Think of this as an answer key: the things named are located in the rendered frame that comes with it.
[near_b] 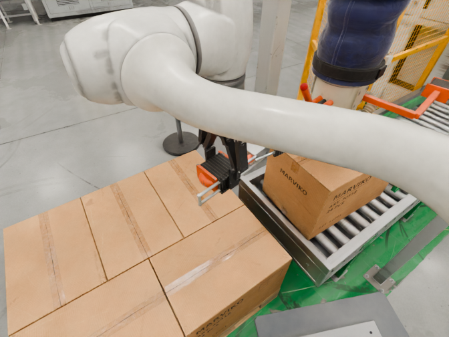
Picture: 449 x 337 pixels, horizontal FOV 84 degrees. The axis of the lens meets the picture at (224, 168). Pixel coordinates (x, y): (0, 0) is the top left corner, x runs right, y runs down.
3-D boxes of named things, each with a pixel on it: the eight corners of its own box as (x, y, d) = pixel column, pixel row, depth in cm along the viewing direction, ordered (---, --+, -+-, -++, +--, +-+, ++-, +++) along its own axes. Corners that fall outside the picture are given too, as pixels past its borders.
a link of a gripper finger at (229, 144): (228, 121, 55) (232, 121, 54) (242, 165, 60) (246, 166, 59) (216, 128, 54) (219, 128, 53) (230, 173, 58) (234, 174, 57)
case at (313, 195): (330, 156, 177) (350, 107, 149) (380, 194, 153) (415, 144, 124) (261, 190, 155) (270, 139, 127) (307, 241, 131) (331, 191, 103)
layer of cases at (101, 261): (199, 185, 212) (195, 149, 183) (280, 287, 153) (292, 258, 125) (41, 261, 165) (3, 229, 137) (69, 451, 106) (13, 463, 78)
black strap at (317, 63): (332, 50, 99) (335, 39, 96) (393, 68, 87) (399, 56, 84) (298, 67, 88) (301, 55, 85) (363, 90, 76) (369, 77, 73)
